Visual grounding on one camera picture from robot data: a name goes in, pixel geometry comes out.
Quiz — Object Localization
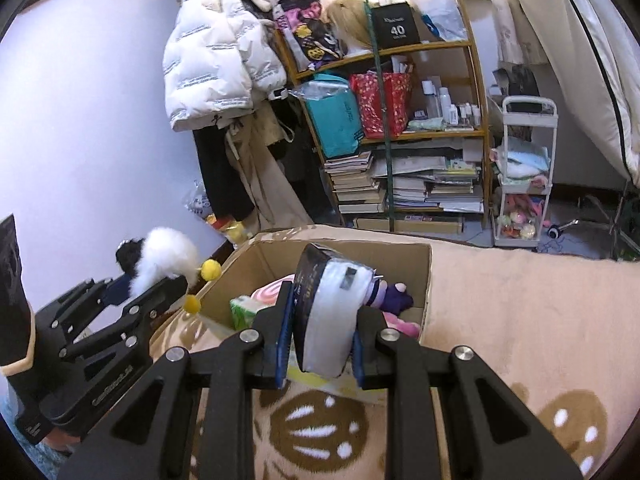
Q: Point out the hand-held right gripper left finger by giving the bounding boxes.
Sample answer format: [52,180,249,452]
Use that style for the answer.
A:
[57,280,296,480]

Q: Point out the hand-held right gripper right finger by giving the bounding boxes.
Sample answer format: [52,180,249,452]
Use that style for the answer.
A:
[350,305,586,480]

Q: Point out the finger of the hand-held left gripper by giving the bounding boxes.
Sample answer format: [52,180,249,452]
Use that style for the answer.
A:
[60,274,190,368]
[35,276,132,333]

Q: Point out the white and black soft packet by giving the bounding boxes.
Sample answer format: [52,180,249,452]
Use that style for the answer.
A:
[292,242,377,378]

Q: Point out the green tissue packet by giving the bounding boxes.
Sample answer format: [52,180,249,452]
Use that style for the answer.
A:
[229,295,266,333]

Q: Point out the black white fluffy plush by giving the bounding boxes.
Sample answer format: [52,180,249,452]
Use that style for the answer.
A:
[115,226,223,315]

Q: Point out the pink plush toy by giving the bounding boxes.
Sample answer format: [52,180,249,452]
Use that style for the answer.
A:
[382,310,422,338]

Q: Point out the purple plush toy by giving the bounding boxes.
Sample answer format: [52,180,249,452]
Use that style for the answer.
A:
[372,277,415,313]

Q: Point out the black coat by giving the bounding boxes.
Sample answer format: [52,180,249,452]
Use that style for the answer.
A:
[192,120,256,221]

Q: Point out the long flat cardboard box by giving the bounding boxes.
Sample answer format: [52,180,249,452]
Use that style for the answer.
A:
[352,215,466,235]

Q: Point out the beige brown patterned blanket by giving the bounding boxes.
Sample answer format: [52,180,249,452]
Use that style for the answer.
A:
[150,225,640,480]

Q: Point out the beige coat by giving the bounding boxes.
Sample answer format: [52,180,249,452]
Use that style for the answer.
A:
[222,110,313,233]

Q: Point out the stack of books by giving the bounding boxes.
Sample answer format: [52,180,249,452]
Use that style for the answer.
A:
[322,150,388,216]

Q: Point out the pile of papers and magazines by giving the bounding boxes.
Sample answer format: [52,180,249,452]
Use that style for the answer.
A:
[372,142,486,213]

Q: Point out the teal bag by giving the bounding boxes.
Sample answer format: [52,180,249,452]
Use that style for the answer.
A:
[300,74,363,158]

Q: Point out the green pole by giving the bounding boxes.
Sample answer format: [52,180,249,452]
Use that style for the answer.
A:
[364,0,398,231]

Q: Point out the red gift bag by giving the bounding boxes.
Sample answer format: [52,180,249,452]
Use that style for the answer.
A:
[349,71,415,140]

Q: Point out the white puffer jacket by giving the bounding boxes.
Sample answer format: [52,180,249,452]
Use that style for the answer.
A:
[162,0,288,131]

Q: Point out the group of cosmetic bottles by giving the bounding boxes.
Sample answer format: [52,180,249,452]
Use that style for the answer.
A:
[420,77,483,128]

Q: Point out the metal stand legs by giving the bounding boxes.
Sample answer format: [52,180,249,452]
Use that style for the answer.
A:
[547,180,640,261]

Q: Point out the black pink printed bag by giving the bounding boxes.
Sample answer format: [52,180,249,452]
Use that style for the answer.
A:
[274,0,348,73]

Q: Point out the white rolling cart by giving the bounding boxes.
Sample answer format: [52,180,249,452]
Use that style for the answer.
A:
[490,97,558,248]

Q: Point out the wooden shelf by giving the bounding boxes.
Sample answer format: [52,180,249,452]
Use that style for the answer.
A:
[272,0,493,233]

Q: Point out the blond wig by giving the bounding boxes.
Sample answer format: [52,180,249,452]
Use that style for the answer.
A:
[326,0,373,56]

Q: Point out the black box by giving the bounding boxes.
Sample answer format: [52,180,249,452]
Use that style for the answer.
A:
[371,2,422,51]

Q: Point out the white plastic bag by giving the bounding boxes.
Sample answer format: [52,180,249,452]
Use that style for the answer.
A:
[407,0,471,43]

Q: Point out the floral curtain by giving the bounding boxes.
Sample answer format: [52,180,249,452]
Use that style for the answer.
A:
[490,0,548,66]

